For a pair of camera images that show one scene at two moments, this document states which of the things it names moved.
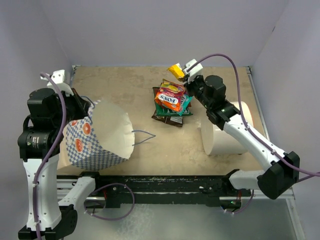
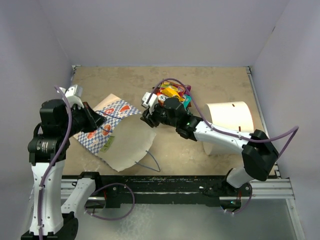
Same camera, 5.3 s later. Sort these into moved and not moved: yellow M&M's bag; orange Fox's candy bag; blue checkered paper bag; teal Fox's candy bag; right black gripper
Moved: yellow M&M's bag; blue checkered paper bag; right black gripper
Not moved: teal Fox's candy bag; orange Fox's candy bag
